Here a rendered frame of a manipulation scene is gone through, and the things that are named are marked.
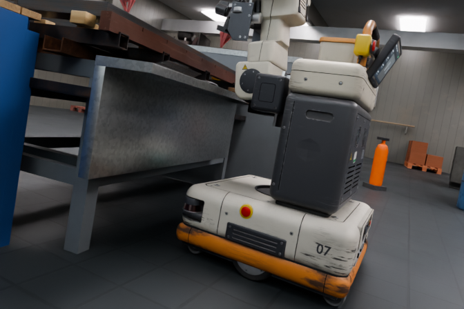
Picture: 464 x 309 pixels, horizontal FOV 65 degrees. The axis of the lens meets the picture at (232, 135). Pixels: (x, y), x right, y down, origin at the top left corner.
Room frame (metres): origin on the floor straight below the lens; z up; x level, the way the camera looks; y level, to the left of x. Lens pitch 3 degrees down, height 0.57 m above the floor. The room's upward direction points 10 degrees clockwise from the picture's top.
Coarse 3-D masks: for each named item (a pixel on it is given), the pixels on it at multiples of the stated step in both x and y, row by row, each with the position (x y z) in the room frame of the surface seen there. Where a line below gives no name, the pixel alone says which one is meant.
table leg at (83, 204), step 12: (84, 120) 1.27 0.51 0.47; (84, 180) 1.26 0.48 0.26; (96, 180) 1.29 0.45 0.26; (72, 192) 1.27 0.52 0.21; (84, 192) 1.25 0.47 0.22; (96, 192) 1.30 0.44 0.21; (72, 204) 1.27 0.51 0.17; (84, 204) 1.25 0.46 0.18; (72, 216) 1.27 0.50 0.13; (84, 216) 1.26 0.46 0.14; (72, 228) 1.26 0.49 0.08; (84, 228) 1.27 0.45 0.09; (72, 240) 1.26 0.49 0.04; (84, 240) 1.28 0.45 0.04
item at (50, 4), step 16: (32, 0) 1.30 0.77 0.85; (48, 0) 1.28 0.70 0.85; (64, 0) 1.26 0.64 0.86; (80, 0) 1.24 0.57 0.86; (48, 16) 1.38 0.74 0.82; (64, 16) 1.32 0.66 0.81; (96, 16) 1.22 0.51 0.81; (128, 16) 1.32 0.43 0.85; (160, 32) 1.53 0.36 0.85; (192, 48) 1.82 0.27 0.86
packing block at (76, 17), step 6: (72, 12) 1.19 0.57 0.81; (78, 12) 1.18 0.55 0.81; (84, 12) 1.18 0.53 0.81; (72, 18) 1.19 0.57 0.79; (78, 18) 1.18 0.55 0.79; (84, 18) 1.17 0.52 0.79; (90, 18) 1.20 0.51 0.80; (78, 24) 1.20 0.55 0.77; (84, 24) 1.18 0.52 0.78; (90, 24) 1.20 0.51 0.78
